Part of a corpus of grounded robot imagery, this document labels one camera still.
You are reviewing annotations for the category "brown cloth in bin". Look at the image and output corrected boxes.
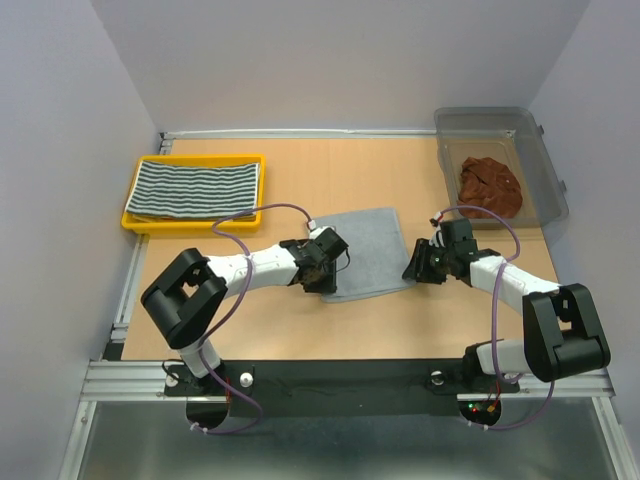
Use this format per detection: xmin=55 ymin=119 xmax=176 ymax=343
xmin=458 ymin=157 xmax=523 ymax=219

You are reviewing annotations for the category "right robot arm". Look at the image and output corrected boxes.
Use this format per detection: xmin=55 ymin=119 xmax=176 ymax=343
xmin=403 ymin=214 xmax=611 ymax=390

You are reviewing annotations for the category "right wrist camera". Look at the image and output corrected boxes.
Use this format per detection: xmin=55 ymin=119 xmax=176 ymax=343
xmin=428 ymin=211 xmax=446 ymax=248

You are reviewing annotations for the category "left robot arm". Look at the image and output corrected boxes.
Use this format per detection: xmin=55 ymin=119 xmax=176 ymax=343
xmin=141 ymin=227 xmax=348 ymax=394

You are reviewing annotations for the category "aluminium frame rail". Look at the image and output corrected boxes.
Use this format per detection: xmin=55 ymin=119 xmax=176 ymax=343
xmin=80 ymin=360 xmax=615 ymax=402

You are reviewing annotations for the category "yellow plastic tray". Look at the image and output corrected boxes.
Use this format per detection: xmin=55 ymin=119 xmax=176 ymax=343
xmin=121 ymin=154 xmax=266 ymax=235

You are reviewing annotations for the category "light grey cloth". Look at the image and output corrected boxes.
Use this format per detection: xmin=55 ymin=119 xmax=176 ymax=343
xmin=315 ymin=208 xmax=415 ymax=303

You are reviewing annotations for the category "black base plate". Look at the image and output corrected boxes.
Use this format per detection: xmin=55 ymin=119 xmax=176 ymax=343
xmin=162 ymin=359 xmax=519 ymax=418

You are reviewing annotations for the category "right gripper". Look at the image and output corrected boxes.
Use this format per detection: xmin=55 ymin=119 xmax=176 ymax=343
xmin=399 ymin=237 xmax=454 ymax=284

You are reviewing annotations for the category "black white striped towel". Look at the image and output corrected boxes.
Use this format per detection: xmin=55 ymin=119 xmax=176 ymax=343
xmin=125 ymin=161 xmax=261 ymax=220

